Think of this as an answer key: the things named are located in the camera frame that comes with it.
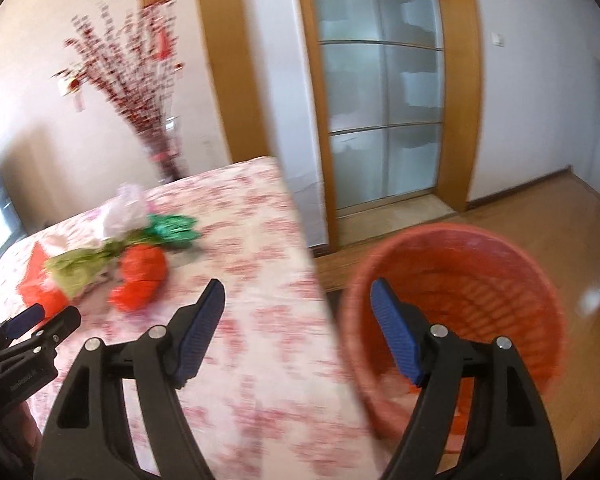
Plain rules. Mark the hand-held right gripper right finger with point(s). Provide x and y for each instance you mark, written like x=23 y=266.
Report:
x=397 y=335

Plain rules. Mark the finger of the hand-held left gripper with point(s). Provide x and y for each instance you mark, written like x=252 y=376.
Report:
x=25 y=318
x=62 y=323

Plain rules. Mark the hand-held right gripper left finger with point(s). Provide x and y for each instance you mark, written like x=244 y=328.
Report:
x=195 y=340

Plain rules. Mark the red plastic waste basket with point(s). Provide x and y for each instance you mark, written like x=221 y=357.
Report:
x=480 y=280

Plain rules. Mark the red paper packet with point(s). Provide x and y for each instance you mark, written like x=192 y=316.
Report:
x=35 y=282

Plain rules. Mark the light green plastic bag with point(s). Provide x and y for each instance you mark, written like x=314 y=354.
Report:
x=77 y=267

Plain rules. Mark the red plastic bag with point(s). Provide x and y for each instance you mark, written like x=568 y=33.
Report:
x=140 y=272

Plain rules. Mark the floral tablecloth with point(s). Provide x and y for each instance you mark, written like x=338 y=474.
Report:
x=260 y=240

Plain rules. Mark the translucent white plastic bag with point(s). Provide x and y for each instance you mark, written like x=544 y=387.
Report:
x=120 y=215

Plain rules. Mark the glass vase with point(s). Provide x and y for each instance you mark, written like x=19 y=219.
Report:
x=170 y=152

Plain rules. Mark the frosted glass sliding door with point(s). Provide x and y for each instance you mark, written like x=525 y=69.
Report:
x=375 y=85

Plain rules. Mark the red blossom branches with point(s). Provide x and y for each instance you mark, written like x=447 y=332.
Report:
x=125 y=65

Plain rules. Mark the wooden door frame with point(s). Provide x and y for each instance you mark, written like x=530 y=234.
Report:
x=220 y=60

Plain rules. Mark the white light switch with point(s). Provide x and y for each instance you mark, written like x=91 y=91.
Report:
x=498 y=40

